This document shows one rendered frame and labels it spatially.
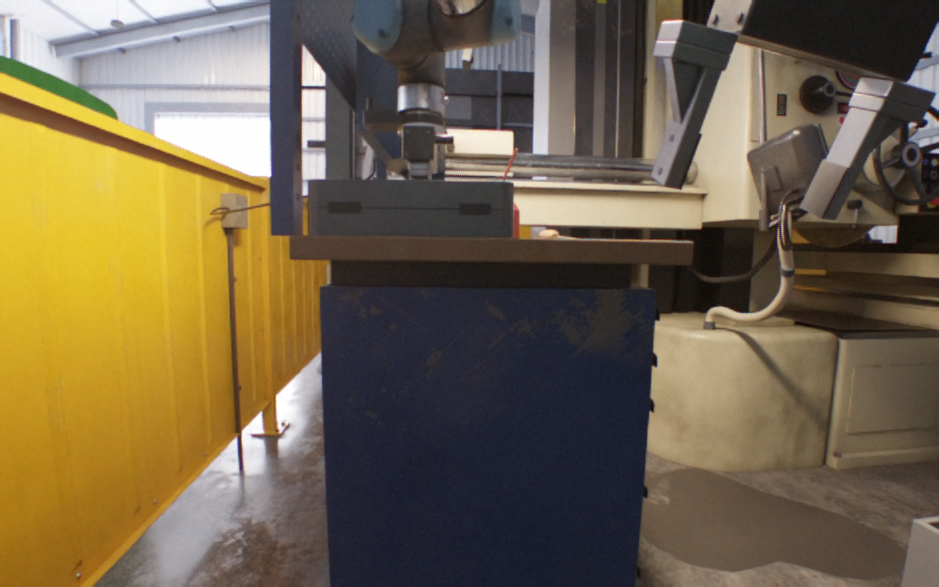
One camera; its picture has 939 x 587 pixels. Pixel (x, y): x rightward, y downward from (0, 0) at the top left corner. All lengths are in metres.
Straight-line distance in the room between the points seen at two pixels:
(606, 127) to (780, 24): 2.25
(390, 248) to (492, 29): 0.30
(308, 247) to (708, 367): 1.86
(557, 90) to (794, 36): 2.22
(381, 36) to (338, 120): 5.57
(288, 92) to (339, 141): 5.54
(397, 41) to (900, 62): 0.54
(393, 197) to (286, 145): 0.15
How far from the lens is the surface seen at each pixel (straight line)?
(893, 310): 3.05
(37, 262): 1.25
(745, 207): 2.10
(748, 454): 2.36
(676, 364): 2.22
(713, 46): 0.35
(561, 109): 2.53
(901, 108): 0.44
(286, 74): 0.66
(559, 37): 2.65
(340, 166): 6.13
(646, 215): 2.19
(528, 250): 0.57
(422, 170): 0.73
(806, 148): 1.56
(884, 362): 2.70
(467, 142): 1.99
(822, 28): 0.38
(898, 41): 0.42
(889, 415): 2.79
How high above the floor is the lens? 0.94
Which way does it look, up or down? 6 degrees down
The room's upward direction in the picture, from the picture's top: 1 degrees clockwise
